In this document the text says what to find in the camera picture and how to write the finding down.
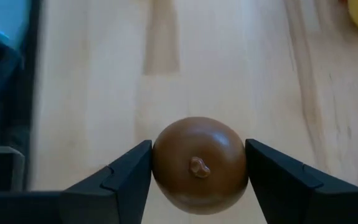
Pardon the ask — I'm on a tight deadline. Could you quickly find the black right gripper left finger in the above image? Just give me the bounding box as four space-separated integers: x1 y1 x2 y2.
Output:
0 139 153 224

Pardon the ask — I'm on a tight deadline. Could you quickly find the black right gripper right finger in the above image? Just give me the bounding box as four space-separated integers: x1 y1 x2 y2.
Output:
245 139 358 224

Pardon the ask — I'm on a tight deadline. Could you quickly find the brown toy kiwi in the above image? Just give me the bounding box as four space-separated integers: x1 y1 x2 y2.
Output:
151 116 250 215

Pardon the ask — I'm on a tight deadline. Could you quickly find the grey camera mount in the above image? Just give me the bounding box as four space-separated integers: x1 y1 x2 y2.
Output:
0 146 26 191

